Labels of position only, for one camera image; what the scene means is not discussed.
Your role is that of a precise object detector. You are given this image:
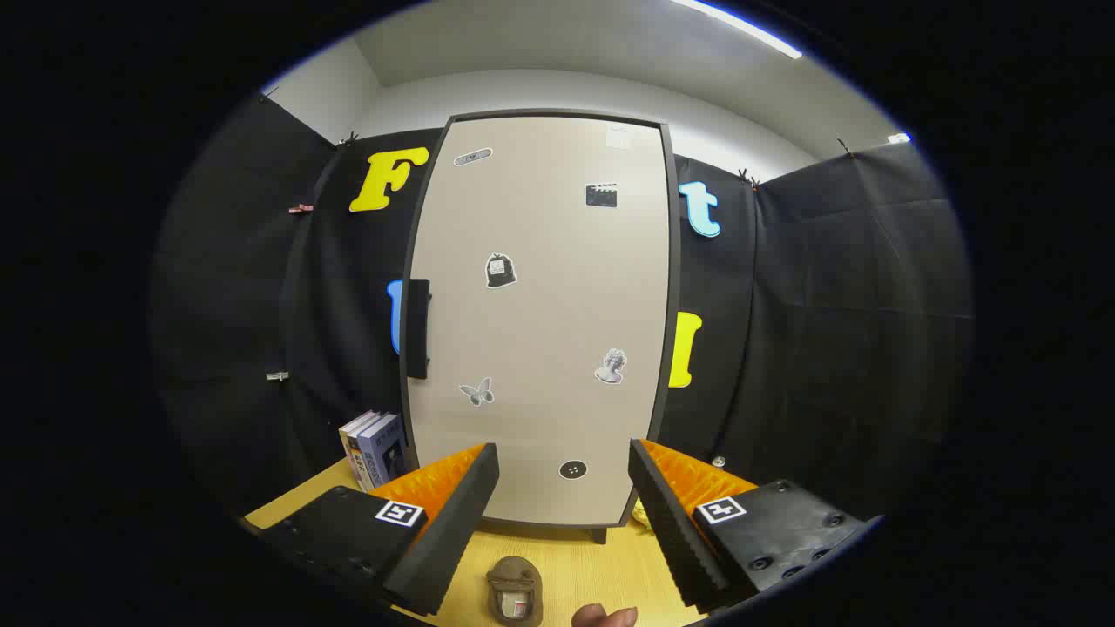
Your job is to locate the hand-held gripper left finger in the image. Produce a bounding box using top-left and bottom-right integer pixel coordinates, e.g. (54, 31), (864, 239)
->
(261, 442), (501, 617)

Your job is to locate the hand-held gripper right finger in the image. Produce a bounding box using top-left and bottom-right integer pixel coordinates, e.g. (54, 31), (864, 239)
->
(627, 438), (872, 610)

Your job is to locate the brown fuzzy shoe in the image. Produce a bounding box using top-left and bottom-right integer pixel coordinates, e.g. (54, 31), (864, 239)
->
(485, 556), (545, 627)

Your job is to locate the black door handle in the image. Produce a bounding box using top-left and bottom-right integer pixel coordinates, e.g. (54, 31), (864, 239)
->
(405, 279), (433, 381)

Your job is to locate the beige shoe cabinet door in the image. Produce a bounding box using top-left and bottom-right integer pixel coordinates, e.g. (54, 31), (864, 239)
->
(407, 115), (674, 529)

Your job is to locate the grey shoe cabinet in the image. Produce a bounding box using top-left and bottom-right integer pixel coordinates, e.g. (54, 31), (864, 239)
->
(398, 108), (683, 546)

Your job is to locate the blue book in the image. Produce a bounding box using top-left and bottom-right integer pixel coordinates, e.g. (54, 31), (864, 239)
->
(357, 414), (411, 489)

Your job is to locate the white book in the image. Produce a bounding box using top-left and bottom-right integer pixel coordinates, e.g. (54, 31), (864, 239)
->
(338, 410), (381, 493)

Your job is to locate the black backdrop cloth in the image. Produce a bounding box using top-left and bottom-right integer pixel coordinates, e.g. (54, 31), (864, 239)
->
(152, 91), (975, 523)

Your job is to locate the ceiling light strip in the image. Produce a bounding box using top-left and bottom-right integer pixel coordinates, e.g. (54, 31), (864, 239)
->
(671, 0), (803, 60)

